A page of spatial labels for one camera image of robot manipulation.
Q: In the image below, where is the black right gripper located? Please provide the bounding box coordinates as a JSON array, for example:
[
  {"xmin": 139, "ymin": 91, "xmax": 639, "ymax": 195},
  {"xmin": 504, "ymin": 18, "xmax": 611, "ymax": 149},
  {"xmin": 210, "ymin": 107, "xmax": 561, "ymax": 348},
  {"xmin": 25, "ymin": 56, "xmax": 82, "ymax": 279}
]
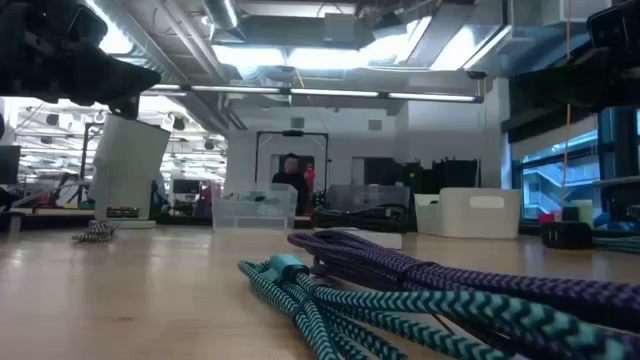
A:
[{"xmin": 509, "ymin": 1, "xmax": 640, "ymax": 114}]

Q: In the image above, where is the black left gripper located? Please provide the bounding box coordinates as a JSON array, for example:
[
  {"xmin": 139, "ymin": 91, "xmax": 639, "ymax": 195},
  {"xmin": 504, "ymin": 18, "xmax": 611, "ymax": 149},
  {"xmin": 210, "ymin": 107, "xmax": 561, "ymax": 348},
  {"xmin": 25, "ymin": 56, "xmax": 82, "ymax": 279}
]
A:
[{"xmin": 0, "ymin": 0, "xmax": 163, "ymax": 121}]

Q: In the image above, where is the teal black braided cable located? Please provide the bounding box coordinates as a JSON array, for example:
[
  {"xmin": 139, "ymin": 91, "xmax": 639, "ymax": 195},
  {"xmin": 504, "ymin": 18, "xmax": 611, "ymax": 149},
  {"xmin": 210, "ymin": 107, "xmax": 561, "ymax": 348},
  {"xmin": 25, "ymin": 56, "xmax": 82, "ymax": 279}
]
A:
[
  {"xmin": 591, "ymin": 234, "xmax": 640, "ymax": 254},
  {"xmin": 237, "ymin": 253, "xmax": 640, "ymax": 360}
]

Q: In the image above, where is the purple black braided cable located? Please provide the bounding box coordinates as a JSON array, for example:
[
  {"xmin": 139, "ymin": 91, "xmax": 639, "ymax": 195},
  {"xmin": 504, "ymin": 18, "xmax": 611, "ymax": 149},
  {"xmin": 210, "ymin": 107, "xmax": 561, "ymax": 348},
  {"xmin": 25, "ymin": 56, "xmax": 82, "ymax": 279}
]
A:
[{"xmin": 287, "ymin": 229, "xmax": 640, "ymax": 334}]

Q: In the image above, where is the white product box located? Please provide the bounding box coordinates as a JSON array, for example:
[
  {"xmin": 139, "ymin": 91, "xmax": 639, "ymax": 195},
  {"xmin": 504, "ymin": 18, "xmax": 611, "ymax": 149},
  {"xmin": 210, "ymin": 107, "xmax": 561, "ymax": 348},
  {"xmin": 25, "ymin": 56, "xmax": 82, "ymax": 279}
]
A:
[{"xmin": 348, "ymin": 227, "xmax": 404, "ymax": 251}]

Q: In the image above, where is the clear plastic bin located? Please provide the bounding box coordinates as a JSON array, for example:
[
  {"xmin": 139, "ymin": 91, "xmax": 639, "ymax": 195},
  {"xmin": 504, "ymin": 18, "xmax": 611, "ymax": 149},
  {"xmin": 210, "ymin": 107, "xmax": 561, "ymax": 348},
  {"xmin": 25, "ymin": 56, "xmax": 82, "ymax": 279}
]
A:
[{"xmin": 211, "ymin": 182, "xmax": 299, "ymax": 232}]

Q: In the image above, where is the white plastic bin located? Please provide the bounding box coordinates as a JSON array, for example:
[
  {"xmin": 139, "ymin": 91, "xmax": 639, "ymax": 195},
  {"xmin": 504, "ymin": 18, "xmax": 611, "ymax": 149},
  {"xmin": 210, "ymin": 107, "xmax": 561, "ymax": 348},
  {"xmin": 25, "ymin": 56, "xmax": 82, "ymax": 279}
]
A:
[{"xmin": 413, "ymin": 187, "xmax": 522, "ymax": 240}]

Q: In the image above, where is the grey translucent plastic bin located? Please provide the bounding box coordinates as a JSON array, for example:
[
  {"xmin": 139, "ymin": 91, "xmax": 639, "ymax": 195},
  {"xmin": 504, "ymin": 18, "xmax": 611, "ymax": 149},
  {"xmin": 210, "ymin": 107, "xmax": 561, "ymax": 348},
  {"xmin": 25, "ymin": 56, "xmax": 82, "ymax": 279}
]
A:
[{"xmin": 325, "ymin": 184, "xmax": 412, "ymax": 234}]

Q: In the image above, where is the white angular column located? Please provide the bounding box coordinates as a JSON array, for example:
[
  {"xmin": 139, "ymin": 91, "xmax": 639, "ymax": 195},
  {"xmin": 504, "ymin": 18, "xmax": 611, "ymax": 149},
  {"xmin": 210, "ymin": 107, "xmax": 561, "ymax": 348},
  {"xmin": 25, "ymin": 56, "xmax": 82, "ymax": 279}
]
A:
[{"xmin": 88, "ymin": 113, "xmax": 172, "ymax": 230}]

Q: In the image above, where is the small dark monitor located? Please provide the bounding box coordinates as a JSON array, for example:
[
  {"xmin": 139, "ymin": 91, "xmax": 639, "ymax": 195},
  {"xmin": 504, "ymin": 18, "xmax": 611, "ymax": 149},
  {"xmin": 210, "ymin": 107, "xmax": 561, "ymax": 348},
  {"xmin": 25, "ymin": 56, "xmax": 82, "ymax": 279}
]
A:
[{"xmin": 172, "ymin": 178, "xmax": 202, "ymax": 197}]

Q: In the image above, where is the black monitor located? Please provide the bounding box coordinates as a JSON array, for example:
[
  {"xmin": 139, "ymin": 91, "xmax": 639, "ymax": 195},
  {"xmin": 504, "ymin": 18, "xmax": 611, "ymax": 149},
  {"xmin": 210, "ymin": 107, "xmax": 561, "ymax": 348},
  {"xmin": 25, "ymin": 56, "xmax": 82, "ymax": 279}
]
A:
[{"xmin": 0, "ymin": 144, "xmax": 22, "ymax": 186}]

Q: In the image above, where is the pale green cup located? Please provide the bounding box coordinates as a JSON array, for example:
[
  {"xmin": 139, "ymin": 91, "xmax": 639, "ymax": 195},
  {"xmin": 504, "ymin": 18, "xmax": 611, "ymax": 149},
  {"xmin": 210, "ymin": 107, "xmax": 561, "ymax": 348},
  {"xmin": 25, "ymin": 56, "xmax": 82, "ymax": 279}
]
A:
[{"xmin": 569, "ymin": 199, "xmax": 595, "ymax": 229}]

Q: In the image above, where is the black charger block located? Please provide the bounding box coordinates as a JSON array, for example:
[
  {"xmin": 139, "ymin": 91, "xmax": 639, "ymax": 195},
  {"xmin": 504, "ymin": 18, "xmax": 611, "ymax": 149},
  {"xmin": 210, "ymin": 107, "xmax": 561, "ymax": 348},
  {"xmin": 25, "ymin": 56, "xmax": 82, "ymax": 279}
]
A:
[{"xmin": 539, "ymin": 220, "xmax": 594, "ymax": 250}]

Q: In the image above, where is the person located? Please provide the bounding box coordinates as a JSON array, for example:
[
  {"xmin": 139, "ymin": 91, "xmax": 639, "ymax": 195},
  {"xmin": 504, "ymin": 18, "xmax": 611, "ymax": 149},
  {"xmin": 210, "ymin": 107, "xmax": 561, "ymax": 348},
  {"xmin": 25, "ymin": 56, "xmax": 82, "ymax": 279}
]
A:
[{"xmin": 271, "ymin": 152, "xmax": 311, "ymax": 217}]

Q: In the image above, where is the long LED light bar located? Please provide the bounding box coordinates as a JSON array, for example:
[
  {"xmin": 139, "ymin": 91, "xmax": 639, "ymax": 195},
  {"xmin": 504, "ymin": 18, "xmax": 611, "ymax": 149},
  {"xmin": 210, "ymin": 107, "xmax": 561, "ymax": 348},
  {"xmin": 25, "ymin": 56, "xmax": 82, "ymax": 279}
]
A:
[{"xmin": 142, "ymin": 83, "xmax": 485, "ymax": 105}]

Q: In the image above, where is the black metal rig frame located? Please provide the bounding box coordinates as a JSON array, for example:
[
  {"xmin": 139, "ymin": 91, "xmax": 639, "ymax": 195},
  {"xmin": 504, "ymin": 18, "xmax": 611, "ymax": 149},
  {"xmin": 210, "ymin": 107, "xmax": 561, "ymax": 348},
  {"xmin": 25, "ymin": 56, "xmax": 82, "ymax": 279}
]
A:
[{"xmin": 592, "ymin": 107, "xmax": 640, "ymax": 231}]

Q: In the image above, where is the black white braided cable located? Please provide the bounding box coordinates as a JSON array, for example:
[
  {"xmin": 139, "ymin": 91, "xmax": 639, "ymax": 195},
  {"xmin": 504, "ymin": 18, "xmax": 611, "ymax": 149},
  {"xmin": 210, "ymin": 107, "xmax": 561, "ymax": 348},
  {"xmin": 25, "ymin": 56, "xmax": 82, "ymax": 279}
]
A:
[{"xmin": 72, "ymin": 219, "xmax": 120, "ymax": 245}]

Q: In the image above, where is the distant black stand frame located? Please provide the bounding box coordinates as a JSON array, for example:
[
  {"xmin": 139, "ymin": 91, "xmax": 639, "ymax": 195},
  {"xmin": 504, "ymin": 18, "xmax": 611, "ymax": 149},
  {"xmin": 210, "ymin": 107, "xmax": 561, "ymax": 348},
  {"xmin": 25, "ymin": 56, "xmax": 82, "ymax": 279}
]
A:
[{"xmin": 254, "ymin": 129, "xmax": 331, "ymax": 201}]

